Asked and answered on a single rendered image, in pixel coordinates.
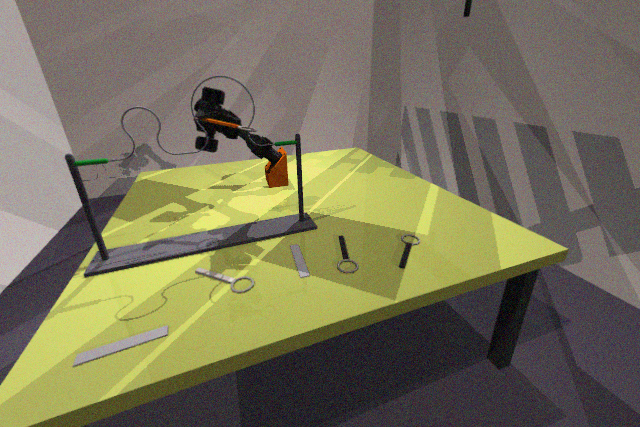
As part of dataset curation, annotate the grey handle with white loop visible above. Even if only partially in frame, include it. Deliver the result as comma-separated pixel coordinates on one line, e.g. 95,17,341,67
337,236,358,273
399,234,420,268

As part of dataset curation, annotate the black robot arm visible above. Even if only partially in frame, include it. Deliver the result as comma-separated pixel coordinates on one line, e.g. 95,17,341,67
194,97,283,166

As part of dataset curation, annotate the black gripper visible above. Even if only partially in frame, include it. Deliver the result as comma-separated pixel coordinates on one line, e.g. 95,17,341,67
194,87,226,153

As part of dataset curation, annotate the white ring with flat handle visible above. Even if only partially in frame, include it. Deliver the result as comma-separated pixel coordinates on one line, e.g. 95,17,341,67
195,267,254,293

